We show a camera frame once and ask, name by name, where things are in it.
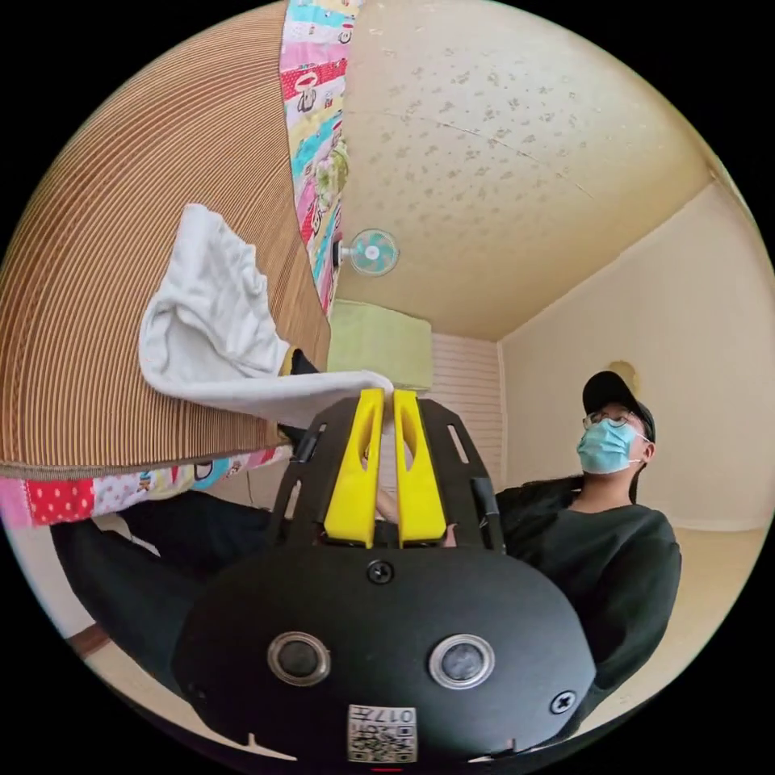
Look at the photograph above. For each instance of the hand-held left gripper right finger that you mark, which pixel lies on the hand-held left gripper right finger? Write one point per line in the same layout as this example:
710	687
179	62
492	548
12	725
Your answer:
419	490

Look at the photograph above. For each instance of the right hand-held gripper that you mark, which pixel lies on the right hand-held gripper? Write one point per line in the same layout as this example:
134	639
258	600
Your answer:
304	365

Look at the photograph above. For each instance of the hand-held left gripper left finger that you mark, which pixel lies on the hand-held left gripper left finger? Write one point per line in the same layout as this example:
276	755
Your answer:
353	484

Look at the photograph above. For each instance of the white long sleeve shirt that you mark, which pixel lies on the white long sleeve shirt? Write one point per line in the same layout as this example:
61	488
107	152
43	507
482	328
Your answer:
206	315

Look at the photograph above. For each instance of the small teal fan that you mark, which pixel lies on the small teal fan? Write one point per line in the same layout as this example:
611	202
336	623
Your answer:
370	252

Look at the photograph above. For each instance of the person's body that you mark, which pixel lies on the person's body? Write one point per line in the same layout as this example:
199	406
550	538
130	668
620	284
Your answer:
605	569

